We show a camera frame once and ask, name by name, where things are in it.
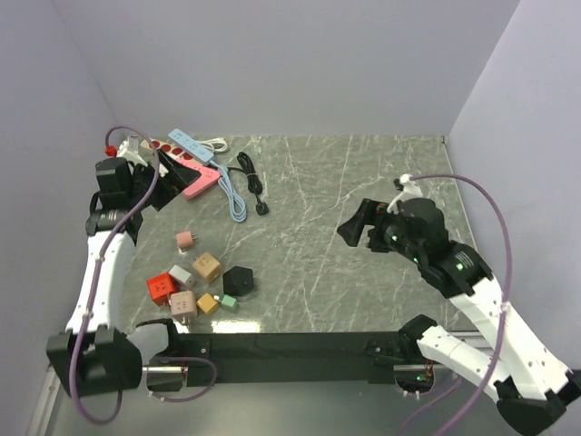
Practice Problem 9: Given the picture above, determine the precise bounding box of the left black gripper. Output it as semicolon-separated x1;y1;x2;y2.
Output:
128;149;201;211

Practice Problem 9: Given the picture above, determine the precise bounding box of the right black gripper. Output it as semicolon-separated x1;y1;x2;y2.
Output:
337;197;425;263

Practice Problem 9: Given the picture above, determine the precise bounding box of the pink power strip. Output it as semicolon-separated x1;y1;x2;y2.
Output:
175;159;221;200

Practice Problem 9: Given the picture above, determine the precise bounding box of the beige red power strip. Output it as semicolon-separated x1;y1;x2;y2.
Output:
140;138;192;160

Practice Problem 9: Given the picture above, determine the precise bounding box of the small pink plug adapter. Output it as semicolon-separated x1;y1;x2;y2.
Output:
175;231;196;250

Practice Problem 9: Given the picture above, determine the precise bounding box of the blue power strip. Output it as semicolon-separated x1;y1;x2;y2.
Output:
168;129;248;223

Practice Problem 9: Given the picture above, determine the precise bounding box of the orange cube adapter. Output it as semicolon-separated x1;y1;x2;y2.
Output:
192;252;222;283

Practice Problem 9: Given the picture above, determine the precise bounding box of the white charger plug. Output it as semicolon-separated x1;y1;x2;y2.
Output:
169;265;195;289

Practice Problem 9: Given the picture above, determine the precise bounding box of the red cube plug adapter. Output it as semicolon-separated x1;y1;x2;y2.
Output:
146;272;177;306

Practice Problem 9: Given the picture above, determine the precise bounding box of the black cube adapter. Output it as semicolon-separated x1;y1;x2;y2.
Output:
222;266;255;297

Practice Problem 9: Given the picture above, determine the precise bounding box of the beige pink cube adapter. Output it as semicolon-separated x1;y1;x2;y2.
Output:
169;290;197;325

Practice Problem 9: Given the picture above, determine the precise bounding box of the yellow plug adapter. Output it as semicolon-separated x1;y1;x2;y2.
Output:
196;293;220;315

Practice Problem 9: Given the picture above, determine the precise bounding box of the green plug adapter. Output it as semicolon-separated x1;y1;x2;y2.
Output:
214;294;239;312

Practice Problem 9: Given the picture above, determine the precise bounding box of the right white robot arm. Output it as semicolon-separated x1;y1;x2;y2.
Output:
337;198;580;435

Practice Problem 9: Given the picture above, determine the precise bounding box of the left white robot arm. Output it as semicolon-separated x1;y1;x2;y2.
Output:
46;153;200;399

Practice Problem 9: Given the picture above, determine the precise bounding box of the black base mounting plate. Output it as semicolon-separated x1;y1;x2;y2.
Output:
127;332;455;392

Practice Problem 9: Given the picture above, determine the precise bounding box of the black power strip cord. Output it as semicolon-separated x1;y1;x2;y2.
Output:
224;151;270;217

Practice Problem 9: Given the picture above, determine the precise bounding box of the aluminium rail frame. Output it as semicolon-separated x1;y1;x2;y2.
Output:
29;142;510;435

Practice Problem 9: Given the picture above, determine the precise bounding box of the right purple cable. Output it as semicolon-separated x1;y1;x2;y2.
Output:
393;173;515;436

